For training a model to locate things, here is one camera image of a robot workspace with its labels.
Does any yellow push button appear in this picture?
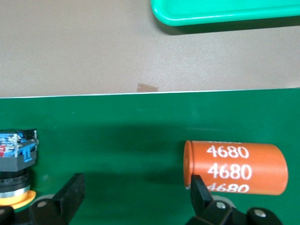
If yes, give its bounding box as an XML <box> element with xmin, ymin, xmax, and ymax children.
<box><xmin>0</xmin><ymin>128</ymin><xmax>40</xmax><ymax>210</ymax></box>

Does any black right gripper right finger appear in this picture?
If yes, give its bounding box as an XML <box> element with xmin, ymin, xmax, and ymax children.
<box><xmin>186</xmin><ymin>174</ymin><xmax>283</xmax><ymax>225</ymax></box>

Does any orange 4680 cylinder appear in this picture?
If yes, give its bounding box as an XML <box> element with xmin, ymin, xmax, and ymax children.
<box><xmin>182</xmin><ymin>140</ymin><xmax>289</xmax><ymax>196</ymax></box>

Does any brown tape piece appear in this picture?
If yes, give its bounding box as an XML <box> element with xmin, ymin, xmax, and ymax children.
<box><xmin>136</xmin><ymin>82</ymin><xmax>159</xmax><ymax>93</ymax></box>

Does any green plastic tray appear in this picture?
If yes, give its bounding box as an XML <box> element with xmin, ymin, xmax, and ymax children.
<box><xmin>150</xmin><ymin>0</ymin><xmax>300</xmax><ymax>27</ymax></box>

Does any green conveyor belt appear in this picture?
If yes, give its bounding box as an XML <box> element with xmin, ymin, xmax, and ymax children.
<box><xmin>0</xmin><ymin>87</ymin><xmax>300</xmax><ymax>225</ymax></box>

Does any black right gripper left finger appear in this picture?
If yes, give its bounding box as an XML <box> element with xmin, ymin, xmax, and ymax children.
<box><xmin>0</xmin><ymin>172</ymin><xmax>86</xmax><ymax>225</ymax></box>

